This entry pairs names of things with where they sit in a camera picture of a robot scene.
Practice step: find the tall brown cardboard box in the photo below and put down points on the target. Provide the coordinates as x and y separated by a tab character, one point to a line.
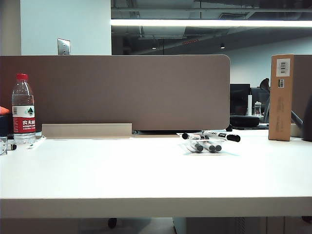
280	97

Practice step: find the black caster wheel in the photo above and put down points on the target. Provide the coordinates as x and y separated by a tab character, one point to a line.
112	222

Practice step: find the narrow brown desk partition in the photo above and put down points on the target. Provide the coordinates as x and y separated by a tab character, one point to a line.
301	85

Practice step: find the silver metal block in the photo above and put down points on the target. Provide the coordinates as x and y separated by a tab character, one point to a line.
3	146

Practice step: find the red-label water bottle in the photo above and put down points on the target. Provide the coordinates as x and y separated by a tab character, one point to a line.
24	122

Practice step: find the clear glass jar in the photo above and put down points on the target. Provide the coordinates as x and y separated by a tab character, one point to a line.
258	108

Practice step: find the black round cushion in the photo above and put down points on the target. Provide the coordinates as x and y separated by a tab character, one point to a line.
244	120

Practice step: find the small black cylinder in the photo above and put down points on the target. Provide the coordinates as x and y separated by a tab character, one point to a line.
12	147

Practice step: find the orange soft object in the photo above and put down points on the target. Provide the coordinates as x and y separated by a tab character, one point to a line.
4	110

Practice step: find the white marker with black cap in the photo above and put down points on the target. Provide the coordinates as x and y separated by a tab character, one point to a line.
218	148
192	136
211	148
221	135
199	147

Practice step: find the white upright cylinder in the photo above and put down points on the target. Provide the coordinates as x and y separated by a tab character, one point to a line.
249	104

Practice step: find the metal wall switch plate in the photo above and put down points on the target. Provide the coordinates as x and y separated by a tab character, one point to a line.
64	46

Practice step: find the wide brown desk partition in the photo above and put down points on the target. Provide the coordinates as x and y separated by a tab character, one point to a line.
97	92

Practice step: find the red glowing ceiling sign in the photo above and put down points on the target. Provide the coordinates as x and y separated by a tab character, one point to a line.
190	42

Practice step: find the grey office chair back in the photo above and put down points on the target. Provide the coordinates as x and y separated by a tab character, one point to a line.
265	84

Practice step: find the clear plastic packaging box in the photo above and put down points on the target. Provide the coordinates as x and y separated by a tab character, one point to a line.
185	147

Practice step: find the long ceiling light strip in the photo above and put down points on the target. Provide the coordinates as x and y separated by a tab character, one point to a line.
207	23

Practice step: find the black computer monitor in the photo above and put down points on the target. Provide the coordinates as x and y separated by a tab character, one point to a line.
256	95
240	97

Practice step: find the small black curved object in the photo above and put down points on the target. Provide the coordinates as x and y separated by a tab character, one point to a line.
229	128

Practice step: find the dark blue box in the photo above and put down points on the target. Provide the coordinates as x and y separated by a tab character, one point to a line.
5	124

